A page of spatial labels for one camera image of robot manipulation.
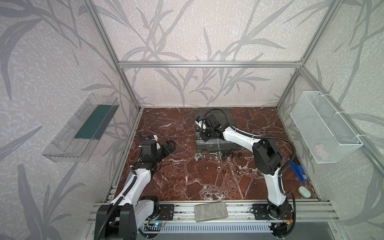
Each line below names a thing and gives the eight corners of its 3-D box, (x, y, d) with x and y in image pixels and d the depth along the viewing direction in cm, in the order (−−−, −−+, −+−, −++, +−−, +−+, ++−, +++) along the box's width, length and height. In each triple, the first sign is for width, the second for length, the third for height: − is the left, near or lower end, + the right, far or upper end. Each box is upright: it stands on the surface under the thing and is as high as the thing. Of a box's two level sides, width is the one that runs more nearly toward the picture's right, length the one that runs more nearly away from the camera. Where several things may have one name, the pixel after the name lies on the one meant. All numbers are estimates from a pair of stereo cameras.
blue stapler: (300, 183, 85) (304, 181, 82) (286, 160, 94) (289, 157, 91) (306, 182, 86) (309, 179, 83) (291, 159, 95) (294, 156, 92)
